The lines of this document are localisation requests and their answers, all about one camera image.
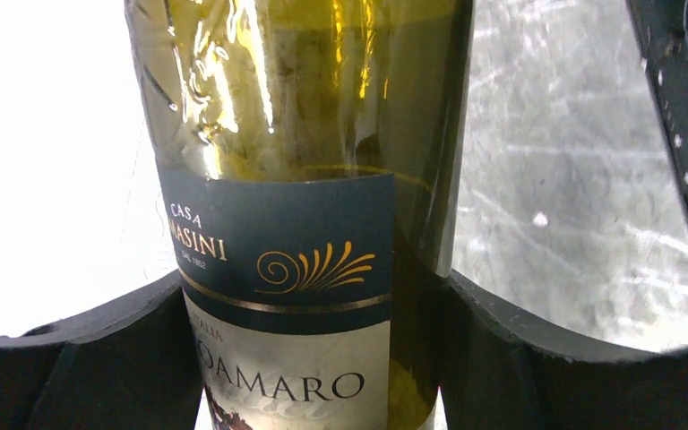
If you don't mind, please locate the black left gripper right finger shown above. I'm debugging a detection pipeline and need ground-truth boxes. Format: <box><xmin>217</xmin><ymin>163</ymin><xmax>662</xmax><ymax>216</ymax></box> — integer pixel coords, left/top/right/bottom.
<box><xmin>441</xmin><ymin>272</ymin><xmax>688</xmax><ymax>429</ymax></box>

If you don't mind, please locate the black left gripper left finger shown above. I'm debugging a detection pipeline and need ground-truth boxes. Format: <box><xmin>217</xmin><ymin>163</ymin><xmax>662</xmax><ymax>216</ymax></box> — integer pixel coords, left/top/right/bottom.
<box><xmin>0</xmin><ymin>272</ymin><xmax>202</xmax><ymax>429</ymax></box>

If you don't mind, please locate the green labelled wine bottle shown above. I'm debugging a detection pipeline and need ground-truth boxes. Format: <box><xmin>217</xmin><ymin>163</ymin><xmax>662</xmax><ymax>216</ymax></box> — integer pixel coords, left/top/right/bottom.
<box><xmin>124</xmin><ymin>1</ymin><xmax>474</xmax><ymax>429</ymax></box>

